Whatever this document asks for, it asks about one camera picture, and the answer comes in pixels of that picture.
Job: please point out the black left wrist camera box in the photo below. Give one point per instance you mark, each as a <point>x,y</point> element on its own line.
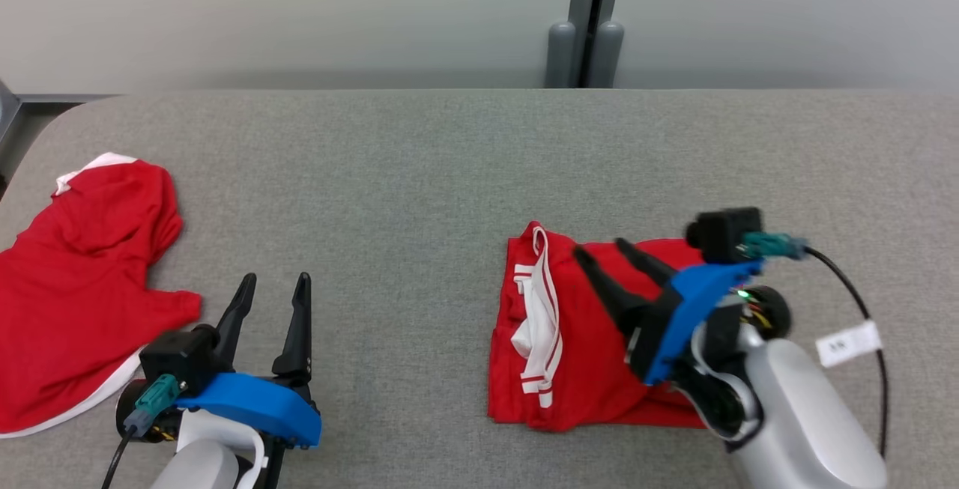
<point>180,358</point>

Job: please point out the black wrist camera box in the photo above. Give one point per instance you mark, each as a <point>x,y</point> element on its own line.
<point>180,358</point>
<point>723,234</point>

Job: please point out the red jersey with navy lettering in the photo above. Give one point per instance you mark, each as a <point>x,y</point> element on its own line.
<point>584,369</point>

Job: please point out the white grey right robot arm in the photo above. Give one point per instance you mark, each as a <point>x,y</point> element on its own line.
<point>794,414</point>

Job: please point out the red shirt with white trim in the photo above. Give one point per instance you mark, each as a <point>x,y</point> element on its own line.
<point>82,287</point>

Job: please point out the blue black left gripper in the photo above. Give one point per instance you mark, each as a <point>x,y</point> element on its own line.
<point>255,403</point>

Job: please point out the grey cylindrical post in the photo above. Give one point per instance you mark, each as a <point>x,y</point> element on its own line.
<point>560,55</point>
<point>607,55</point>

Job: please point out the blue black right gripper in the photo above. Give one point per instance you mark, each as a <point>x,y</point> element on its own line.
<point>689,309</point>

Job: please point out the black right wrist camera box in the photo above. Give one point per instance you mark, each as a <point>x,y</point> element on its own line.
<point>723,234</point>

